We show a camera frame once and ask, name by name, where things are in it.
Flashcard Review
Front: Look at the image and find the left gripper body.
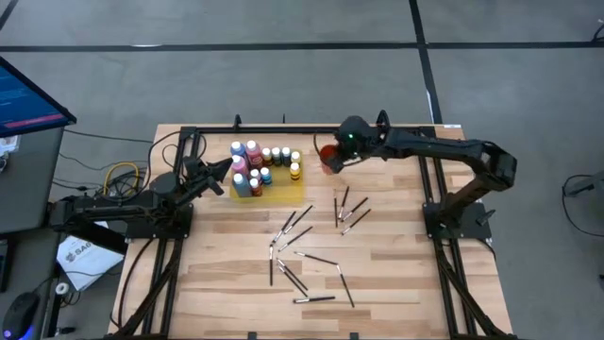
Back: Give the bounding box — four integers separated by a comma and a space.
181, 155, 213, 199

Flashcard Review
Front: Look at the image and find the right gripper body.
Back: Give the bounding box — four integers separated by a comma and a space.
335, 115, 381, 162

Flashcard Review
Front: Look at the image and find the red-orange plastic cup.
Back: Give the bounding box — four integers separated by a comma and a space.
318, 143, 343, 177

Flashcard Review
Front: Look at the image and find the large pink paint bottle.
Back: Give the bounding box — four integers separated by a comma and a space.
230, 154, 250, 179

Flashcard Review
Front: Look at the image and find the large dark teal paint bottle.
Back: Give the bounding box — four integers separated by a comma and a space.
231, 172, 254, 198

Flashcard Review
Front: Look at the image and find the large red paint bottle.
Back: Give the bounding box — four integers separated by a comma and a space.
244, 139, 264, 170

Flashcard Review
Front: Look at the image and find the yellow translucent plastic bin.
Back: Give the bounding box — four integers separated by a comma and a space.
229, 151, 306, 207

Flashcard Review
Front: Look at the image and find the white paper booklet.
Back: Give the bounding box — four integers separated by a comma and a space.
56, 234, 126, 292

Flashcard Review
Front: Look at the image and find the dark gray desk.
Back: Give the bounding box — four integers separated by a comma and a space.
0, 126, 128, 340

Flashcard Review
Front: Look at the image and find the computer monitor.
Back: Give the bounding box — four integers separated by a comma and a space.
0, 56, 77, 139

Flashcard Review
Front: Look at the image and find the white paper note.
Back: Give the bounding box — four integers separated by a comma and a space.
0, 135, 20, 158

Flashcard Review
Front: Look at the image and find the black keyboard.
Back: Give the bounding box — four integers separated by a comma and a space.
0, 238, 9, 293

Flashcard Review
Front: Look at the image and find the black computer mouse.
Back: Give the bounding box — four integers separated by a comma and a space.
1, 291, 40, 340

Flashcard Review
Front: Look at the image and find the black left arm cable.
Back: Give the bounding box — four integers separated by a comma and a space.
146, 130, 210, 190

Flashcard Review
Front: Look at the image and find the yellow cable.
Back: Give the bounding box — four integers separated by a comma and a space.
102, 161, 142, 197

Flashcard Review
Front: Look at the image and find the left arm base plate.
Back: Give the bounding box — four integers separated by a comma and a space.
126, 203, 194, 241

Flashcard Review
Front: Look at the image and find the thin black floor cable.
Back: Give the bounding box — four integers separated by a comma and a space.
63, 127, 156, 145

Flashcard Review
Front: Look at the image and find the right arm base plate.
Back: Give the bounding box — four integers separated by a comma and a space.
423, 201, 494, 241

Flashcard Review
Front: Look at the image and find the long black power cable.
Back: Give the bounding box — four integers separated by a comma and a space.
109, 238, 155, 332

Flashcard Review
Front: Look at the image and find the looped black floor cable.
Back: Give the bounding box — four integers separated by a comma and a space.
561, 173, 604, 238

